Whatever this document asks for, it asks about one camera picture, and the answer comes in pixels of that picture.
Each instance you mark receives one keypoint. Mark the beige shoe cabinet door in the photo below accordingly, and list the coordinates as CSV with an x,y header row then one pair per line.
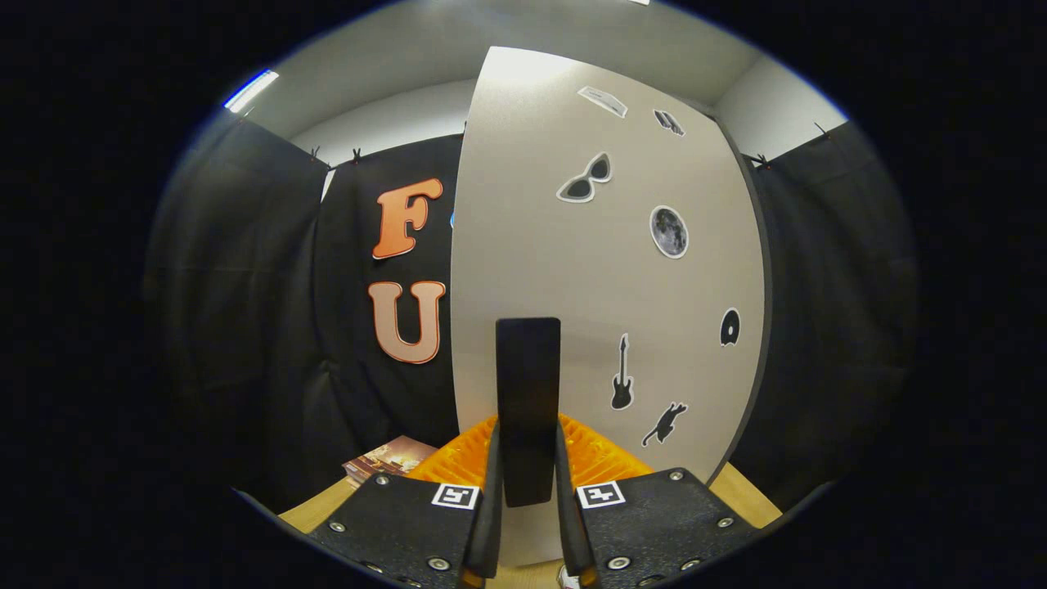
x,y
532,204

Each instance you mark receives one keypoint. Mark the narrow ceiling light panel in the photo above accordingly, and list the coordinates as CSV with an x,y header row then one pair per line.
x,y
252,90

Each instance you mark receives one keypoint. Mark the brown book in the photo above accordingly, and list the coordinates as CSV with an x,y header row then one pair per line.
x,y
393,456

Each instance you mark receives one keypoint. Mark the black backdrop cloth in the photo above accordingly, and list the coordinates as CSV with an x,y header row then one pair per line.
x,y
245,327

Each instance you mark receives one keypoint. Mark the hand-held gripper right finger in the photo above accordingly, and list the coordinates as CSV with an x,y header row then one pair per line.
x,y
568,532

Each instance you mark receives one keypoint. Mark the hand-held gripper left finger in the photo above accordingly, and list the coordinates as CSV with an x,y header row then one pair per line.
x,y
489,523

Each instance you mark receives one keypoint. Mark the row of black cloth clips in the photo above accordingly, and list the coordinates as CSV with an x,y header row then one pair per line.
x,y
357,155

